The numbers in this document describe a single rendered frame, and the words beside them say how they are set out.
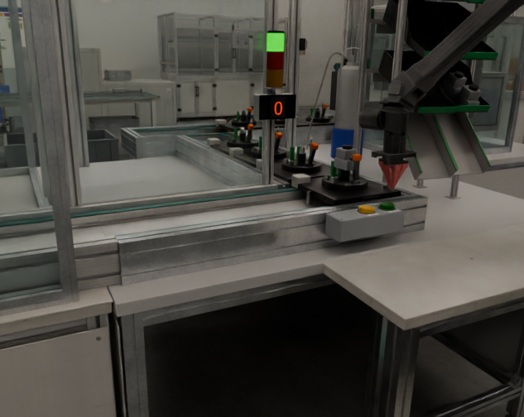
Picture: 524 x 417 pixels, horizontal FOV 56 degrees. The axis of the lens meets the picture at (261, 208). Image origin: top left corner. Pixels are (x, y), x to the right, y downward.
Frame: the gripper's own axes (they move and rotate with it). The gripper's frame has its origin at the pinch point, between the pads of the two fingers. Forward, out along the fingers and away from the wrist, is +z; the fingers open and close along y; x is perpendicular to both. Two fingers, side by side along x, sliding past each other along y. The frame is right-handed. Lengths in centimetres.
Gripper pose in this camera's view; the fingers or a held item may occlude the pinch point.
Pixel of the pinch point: (391, 185)
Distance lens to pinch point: 136.8
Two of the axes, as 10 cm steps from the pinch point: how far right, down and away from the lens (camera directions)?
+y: -8.8, 1.3, -4.5
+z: 0.0, 9.6, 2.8
